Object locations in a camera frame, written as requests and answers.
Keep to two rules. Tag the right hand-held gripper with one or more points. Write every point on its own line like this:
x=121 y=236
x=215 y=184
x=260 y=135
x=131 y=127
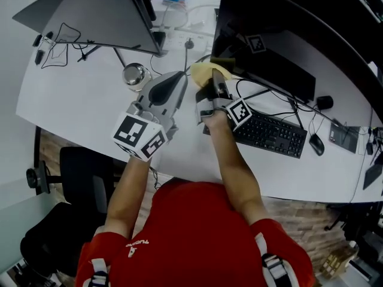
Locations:
x=239 y=114

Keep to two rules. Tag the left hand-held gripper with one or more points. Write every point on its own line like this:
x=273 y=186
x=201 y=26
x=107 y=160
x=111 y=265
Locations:
x=131 y=130

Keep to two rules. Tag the yellow cloth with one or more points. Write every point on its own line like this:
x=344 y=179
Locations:
x=202 y=73

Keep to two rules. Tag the black curved monitor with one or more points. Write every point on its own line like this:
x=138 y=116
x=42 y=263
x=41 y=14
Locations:
x=284 y=55
x=98 y=16

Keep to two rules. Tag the person's left forearm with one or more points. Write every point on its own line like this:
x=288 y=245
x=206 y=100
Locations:
x=125 y=196

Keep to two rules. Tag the person's right forearm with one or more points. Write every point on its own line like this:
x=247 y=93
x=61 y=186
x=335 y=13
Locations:
x=236 y=175

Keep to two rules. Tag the black monitor back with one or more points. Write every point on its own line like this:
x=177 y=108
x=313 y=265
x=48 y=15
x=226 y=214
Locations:
x=329 y=4

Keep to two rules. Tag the person's right hand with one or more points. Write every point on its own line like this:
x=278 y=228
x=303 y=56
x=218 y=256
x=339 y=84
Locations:
x=217 y=121

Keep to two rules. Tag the clear bottle with metal lid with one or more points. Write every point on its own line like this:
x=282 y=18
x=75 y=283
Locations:
x=136 y=75

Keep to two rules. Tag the black power plug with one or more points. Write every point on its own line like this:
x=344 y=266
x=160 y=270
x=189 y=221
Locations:
x=189 y=44

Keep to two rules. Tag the white power strip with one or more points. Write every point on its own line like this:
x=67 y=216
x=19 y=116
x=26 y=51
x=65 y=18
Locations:
x=197 y=39

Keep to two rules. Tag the black office chair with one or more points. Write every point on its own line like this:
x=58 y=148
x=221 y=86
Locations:
x=356 y=226
x=80 y=175

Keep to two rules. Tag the black computer mouse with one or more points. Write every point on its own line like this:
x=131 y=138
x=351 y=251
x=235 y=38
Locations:
x=316 y=144

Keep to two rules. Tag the small black adapter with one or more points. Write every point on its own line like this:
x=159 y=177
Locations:
x=39 y=57
x=37 y=40

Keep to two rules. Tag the black desk leg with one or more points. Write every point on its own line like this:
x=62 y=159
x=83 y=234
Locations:
x=37 y=148

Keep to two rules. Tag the grey laptop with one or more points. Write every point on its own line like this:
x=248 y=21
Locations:
x=344 y=137

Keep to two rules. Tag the person's red shirt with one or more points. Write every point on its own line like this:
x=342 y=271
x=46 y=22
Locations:
x=194 y=235

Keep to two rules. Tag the black tripod stand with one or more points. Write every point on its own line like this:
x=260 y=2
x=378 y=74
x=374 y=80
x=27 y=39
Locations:
x=376 y=145

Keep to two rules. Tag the small black keyboard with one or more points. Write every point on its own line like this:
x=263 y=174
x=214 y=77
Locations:
x=372 y=176

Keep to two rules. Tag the printed cardboard box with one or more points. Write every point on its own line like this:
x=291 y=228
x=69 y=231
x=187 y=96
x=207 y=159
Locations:
x=338 y=262

